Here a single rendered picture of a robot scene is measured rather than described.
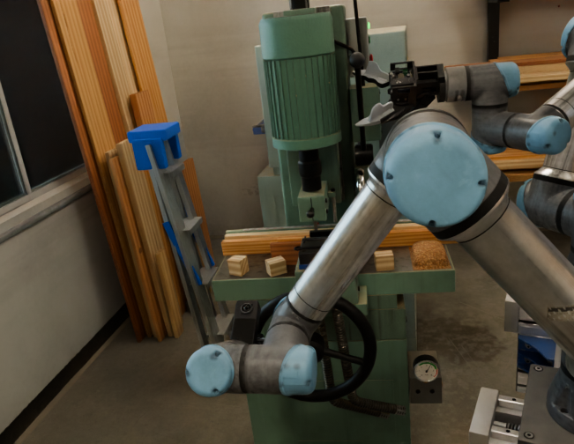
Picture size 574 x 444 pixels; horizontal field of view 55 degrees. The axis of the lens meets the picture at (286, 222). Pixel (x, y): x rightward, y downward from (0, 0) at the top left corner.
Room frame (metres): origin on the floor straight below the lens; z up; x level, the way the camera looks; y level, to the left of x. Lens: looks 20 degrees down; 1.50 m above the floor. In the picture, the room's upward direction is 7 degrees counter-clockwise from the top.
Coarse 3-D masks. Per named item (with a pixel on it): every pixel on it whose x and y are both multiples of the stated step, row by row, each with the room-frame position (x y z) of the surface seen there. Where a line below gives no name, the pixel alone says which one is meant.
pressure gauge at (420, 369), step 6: (426, 354) 1.15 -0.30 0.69; (414, 360) 1.15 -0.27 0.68; (420, 360) 1.13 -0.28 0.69; (426, 360) 1.13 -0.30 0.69; (432, 360) 1.13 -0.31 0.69; (414, 366) 1.13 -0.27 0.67; (420, 366) 1.13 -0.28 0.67; (426, 366) 1.13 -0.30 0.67; (432, 366) 1.13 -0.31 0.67; (438, 366) 1.12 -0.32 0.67; (414, 372) 1.13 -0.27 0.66; (420, 372) 1.13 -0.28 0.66; (432, 372) 1.13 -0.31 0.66; (438, 372) 1.12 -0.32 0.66; (420, 378) 1.13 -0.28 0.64; (426, 378) 1.13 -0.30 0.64; (432, 378) 1.13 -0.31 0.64
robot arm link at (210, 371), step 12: (204, 348) 0.72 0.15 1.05; (216, 348) 0.73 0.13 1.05; (228, 348) 0.74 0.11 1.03; (240, 348) 0.74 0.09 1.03; (192, 360) 0.71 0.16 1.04; (204, 360) 0.71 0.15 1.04; (216, 360) 0.71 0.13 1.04; (228, 360) 0.71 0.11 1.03; (192, 372) 0.71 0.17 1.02; (204, 372) 0.70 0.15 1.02; (216, 372) 0.70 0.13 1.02; (228, 372) 0.70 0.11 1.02; (192, 384) 0.70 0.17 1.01; (204, 384) 0.69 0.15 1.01; (216, 384) 0.69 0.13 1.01; (228, 384) 0.70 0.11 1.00
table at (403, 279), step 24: (264, 264) 1.33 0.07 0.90; (408, 264) 1.23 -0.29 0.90; (216, 288) 1.27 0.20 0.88; (240, 288) 1.26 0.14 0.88; (264, 288) 1.25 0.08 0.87; (288, 288) 1.24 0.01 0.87; (360, 288) 1.20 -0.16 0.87; (384, 288) 1.20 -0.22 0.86; (408, 288) 1.19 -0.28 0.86; (432, 288) 1.18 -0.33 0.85
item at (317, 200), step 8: (304, 192) 1.38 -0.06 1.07; (312, 192) 1.38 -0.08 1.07; (320, 192) 1.37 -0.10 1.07; (304, 200) 1.35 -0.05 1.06; (312, 200) 1.34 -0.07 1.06; (320, 200) 1.34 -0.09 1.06; (328, 200) 1.45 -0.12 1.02; (304, 208) 1.35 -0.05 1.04; (320, 208) 1.34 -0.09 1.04; (304, 216) 1.35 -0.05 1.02; (320, 216) 1.34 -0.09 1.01
